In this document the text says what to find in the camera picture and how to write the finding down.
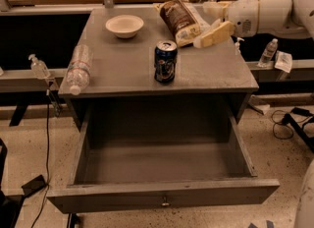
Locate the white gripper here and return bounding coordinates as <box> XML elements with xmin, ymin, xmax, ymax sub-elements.
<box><xmin>193</xmin><ymin>0</ymin><xmax>259</xmax><ymax>48</ymax></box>

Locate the blue pepsi can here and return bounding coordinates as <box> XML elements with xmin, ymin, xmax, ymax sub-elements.
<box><xmin>154</xmin><ymin>40</ymin><xmax>178</xmax><ymax>84</ymax></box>

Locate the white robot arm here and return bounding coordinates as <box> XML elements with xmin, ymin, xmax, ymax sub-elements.
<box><xmin>193</xmin><ymin>0</ymin><xmax>314</xmax><ymax>48</ymax></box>

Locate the open grey top drawer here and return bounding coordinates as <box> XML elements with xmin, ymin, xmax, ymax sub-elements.
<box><xmin>48</xmin><ymin>94</ymin><xmax>280</xmax><ymax>213</ymax></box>

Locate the brass drawer knob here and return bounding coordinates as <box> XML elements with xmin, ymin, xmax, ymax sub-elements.
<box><xmin>161</xmin><ymin>197</ymin><xmax>171</xmax><ymax>207</ymax></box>

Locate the small pump bottle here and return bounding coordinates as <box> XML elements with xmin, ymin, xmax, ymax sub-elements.
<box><xmin>235</xmin><ymin>37</ymin><xmax>244</xmax><ymax>55</ymax></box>

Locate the brown chip bag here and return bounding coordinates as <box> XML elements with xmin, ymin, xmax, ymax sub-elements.
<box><xmin>154</xmin><ymin>0</ymin><xmax>211</xmax><ymax>47</ymax></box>

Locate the small water bottle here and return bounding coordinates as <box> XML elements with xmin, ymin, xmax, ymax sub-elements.
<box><xmin>257</xmin><ymin>38</ymin><xmax>278</xmax><ymax>67</ymax></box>

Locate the white packet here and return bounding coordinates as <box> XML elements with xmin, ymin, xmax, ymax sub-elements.
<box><xmin>275</xmin><ymin>51</ymin><xmax>292</xmax><ymax>73</ymax></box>

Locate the white paper bowl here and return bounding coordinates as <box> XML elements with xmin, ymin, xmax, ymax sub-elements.
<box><xmin>105</xmin><ymin>15</ymin><xmax>144</xmax><ymax>39</ymax></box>

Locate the grey cabinet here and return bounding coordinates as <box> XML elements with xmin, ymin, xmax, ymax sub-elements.
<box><xmin>57</xmin><ymin>6</ymin><xmax>260</xmax><ymax>132</ymax></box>

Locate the clear plastic water bottle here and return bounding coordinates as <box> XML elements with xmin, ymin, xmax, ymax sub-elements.
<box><xmin>66</xmin><ymin>44</ymin><xmax>93</xmax><ymax>95</ymax></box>

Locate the hand sanitizer pump bottle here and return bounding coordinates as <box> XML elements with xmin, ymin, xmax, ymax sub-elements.
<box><xmin>28</xmin><ymin>54</ymin><xmax>51</xmax><ymax>80</ymax></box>

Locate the black power adapter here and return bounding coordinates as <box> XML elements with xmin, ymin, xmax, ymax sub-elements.
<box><xmin>22</xmin><ymin>175</ymin><xmax>47</xmax><ymax>198</ymax></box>

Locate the black cable loop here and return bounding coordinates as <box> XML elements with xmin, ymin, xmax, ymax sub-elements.
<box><xmin>270</xmin><ymin>106</ymin><xmax>314</xmax><ymax>141</ymax></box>

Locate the black cable on floor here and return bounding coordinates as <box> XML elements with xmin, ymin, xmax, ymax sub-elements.
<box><xmin>29</xmin><ymin>88</ymin><xmax>53</xmax><ymax>228</ymax></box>

